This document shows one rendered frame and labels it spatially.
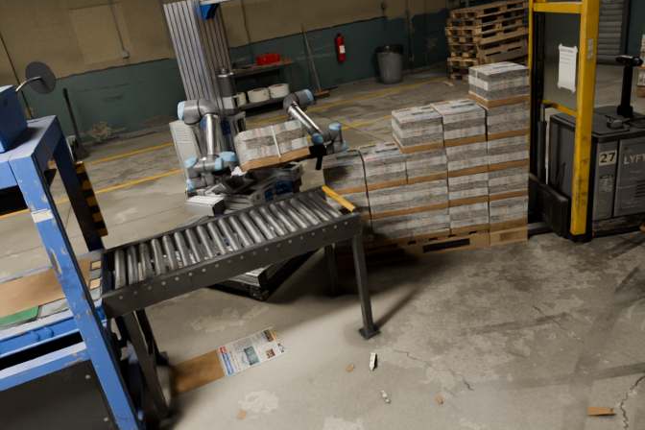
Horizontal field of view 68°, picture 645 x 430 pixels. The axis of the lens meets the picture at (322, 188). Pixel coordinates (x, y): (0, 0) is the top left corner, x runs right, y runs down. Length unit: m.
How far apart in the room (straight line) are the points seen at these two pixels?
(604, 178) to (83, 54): 8.17
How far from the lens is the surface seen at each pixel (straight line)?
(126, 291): 2.45
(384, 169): 3.39
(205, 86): 3.40
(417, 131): 3.35
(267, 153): 2.85
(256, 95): 9.25
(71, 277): 2.20
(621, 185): 3.92
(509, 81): 3.48
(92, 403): 2.64
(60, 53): 9.56
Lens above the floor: 1.92
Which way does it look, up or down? 22 degrees down
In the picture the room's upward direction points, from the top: 9 degrees counter-clockwise
